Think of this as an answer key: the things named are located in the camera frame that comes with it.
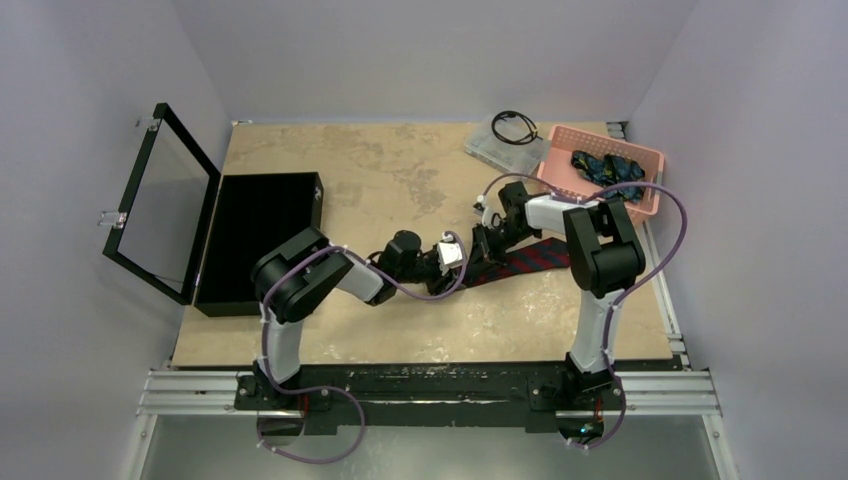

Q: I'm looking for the red navy striped tie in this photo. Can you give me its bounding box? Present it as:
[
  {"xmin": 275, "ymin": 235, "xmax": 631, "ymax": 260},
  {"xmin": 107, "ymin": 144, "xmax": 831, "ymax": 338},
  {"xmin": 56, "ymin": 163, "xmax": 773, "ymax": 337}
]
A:
[{"xmin": 462, "ymin": 237, "xmax": 570, "ymax": 288}]

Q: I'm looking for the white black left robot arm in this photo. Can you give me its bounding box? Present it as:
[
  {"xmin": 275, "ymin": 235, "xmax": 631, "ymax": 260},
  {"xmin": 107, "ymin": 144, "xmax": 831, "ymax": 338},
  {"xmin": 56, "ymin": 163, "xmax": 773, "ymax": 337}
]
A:
[{"xmin": 250, "ymin": 227, "xmax": 470, "ymax": 409}]

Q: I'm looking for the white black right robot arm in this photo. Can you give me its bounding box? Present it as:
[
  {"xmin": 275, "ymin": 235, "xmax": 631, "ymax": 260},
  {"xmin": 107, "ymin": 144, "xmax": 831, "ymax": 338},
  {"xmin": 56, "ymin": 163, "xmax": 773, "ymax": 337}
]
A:
[{"xmin": 464, "ymin": 181, "xmax": 646, "ymax": 407}]

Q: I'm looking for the pink plastic basket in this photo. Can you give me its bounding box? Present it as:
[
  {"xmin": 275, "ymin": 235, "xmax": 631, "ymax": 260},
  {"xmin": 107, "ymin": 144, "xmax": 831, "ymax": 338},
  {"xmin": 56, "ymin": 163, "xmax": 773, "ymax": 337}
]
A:
[{"xmin": 537, "ymin": 125, "xmax": 665, "ymax": 198}]

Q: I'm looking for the blue patterned tie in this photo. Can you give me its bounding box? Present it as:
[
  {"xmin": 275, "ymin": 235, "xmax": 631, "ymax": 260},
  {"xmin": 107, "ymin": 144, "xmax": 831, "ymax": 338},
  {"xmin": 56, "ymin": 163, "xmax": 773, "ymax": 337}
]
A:
[{"xmin": 570, "ymin": 150, "xmax": 646, "ymax": 204}]

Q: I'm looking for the black tie display box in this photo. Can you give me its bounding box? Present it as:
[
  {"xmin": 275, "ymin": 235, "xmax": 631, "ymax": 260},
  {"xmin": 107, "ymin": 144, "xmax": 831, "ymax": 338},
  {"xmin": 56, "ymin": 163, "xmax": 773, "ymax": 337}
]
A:
[{"xmin": 194, "ymin": 172, "xmax": 324, "ymax": 317}]

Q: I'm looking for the black framed glass box lid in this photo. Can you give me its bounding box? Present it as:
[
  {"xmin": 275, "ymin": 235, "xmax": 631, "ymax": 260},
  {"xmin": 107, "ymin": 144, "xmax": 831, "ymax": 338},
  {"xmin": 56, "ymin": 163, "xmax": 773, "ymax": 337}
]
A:
[{"xmin": 98, "ymin": 102, "xmax": 221, "ymax": 305}]

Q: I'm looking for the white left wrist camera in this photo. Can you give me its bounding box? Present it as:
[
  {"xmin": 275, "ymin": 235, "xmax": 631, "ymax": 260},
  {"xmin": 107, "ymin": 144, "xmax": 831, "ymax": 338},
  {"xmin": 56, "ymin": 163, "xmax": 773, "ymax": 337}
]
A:
[{"xmin": 435, "ymin": 231, "xmax": 466, "ymax": 274}]

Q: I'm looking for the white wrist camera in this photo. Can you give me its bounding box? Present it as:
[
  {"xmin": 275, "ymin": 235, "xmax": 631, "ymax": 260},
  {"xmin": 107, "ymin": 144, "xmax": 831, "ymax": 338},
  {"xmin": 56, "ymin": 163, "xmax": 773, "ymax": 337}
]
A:
[
  {"xmin": 473, "ymin": 195, "xmax": 501, "ymax": 228},
  {"xmin": 435, "ymin": 231, "xmax": 466, "ymax": 274}
]

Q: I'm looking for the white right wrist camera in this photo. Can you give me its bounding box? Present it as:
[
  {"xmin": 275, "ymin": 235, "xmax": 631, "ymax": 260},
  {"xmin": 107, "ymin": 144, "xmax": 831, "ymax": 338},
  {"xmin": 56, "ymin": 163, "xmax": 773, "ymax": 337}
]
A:
[{"xmin": 473, "ymin": 195, "xmax": 501, "ymax": 228}]

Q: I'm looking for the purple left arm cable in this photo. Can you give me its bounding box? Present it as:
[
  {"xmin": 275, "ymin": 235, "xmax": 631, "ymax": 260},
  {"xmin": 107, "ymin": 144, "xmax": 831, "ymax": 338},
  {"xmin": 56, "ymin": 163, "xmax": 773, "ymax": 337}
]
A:
[{"xmin": 254, "ymin": 229, "xmax": 473, "ymax": 465}]

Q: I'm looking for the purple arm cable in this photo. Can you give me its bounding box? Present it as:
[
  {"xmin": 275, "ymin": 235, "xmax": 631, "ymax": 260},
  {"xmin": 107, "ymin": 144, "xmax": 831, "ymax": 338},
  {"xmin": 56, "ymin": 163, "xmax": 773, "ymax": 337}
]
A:
[
  {"xmin": 478, "ymin": 172, "xmax": 689, "ymax": 452},
  {"xmin": 254, "ymin": 229, "xmax": 473, "ymax": 465}
]

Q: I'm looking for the black coiled cable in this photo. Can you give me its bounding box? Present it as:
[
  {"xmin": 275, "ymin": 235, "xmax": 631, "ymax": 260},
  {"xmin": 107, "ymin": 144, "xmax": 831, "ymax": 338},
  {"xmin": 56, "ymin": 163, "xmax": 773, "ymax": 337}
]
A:
[{"xmin": 491, "ymin": 110, "xmax": 545, "ymax": 146}]

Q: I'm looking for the black mounting base plate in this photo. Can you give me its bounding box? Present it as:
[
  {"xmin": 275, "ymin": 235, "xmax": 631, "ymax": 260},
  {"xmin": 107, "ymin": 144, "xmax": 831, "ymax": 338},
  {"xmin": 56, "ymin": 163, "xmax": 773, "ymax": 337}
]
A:
[{"xmin": 234, "ymin": 360, "xmax": 623, "ymax": 441}]

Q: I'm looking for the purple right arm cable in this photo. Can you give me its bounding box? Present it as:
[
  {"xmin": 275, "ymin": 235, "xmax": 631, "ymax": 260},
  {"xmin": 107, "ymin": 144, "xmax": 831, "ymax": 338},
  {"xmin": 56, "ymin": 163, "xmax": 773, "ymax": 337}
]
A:
[{"xmin": 478, "ymin": 172, "xmax": 689, "ymax": 452}]

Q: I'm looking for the aluminium frame rail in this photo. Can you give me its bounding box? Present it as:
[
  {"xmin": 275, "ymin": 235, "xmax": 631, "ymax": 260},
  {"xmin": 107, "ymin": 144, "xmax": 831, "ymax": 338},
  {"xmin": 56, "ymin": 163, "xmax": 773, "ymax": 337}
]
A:
[{"xmin": 137, "ymin": 361, "xmax": 737, "ymax": 479}]

